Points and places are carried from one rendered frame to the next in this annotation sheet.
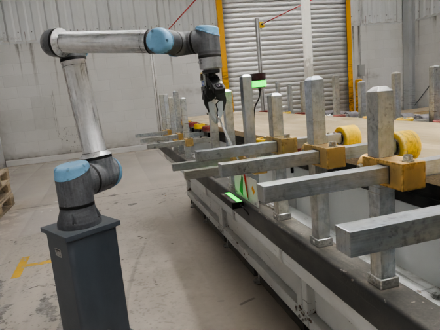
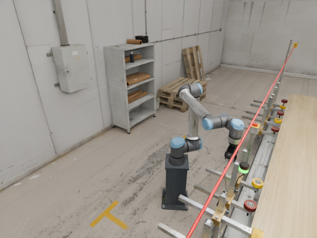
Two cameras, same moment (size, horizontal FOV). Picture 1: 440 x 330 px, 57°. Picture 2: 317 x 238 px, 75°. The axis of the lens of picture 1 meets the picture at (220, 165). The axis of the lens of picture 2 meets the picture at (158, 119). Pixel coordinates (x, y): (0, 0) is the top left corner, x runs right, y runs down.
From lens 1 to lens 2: 1.18 m
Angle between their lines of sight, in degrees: 49
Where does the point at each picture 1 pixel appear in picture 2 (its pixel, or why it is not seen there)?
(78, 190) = (175, 152)
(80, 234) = (171, 168)
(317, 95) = (206, 230)
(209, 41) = (233, 131)
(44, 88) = (251, 29)
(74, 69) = not seen: hidden behind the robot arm
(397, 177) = not seen: outside the picture
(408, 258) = not seen: outside the picture
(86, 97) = (193, 114)
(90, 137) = (190, 130)
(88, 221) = (176, 164)
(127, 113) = (294, 52)
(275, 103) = (221, 199)
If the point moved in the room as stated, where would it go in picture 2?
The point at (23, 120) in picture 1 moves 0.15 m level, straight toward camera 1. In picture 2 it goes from (235, 45) to (234, 46)
